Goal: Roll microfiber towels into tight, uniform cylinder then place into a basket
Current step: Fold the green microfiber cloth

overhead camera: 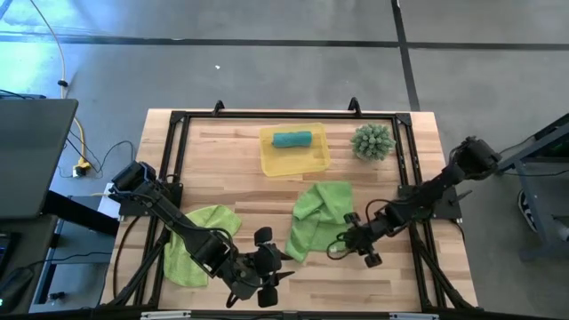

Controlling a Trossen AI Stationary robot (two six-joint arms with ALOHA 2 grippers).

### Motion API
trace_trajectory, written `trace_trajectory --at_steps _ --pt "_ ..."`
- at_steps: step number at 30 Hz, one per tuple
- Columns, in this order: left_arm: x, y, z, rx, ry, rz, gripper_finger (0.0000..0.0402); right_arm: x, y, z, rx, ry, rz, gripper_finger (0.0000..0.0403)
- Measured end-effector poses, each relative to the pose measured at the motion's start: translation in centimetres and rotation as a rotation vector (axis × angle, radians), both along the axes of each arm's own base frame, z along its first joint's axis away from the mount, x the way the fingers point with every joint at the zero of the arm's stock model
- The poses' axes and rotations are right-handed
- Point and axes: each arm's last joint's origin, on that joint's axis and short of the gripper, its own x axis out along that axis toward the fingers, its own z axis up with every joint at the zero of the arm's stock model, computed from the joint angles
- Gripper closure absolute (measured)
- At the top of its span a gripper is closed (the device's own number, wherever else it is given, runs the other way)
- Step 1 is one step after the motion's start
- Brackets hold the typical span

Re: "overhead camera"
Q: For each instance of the white paper sheet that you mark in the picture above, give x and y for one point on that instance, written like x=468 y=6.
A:
x=106 y=205

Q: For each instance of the teal microfiber towel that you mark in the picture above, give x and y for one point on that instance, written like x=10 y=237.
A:
x=291 y=139

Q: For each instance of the grey cabinet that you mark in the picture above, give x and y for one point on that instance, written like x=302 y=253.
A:
x=84 y=266

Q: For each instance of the black device with light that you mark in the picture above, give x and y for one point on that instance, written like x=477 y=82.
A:
x=15 y=289

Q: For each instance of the black upright bracket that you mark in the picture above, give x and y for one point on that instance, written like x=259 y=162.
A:
x=218 y=106
x=354 y=105

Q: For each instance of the dark grey metal stand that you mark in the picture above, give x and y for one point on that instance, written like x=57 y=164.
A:
x=540 y=149

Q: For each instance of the black desk support beam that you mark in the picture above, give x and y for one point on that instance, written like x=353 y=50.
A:
x=80 y=213

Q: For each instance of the black aluminium frame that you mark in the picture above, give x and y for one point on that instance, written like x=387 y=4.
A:
x=289 y=115

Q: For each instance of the yellow translucent plastic basket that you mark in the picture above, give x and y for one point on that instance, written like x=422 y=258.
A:
x=295 y=162

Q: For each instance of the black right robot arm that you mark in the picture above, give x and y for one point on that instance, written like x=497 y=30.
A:
x=444 y=178

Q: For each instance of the lime green microfiber towel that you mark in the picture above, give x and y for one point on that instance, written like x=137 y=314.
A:
x=178 y=266

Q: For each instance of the silver metal bracket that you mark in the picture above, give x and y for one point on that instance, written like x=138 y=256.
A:
x=413 y=316
x=164 y=316

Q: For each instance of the person's shoe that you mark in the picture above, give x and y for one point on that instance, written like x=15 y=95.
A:
x=524 y=209

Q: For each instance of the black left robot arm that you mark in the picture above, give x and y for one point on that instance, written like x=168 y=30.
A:
x=178 y=218

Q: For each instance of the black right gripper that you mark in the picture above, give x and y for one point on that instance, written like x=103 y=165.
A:
x=362 y=237

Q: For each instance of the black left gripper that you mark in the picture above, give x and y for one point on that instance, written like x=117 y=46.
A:
x=266 y=262

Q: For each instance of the green artificial potted plant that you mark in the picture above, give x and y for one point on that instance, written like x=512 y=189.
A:
x=372 y=142

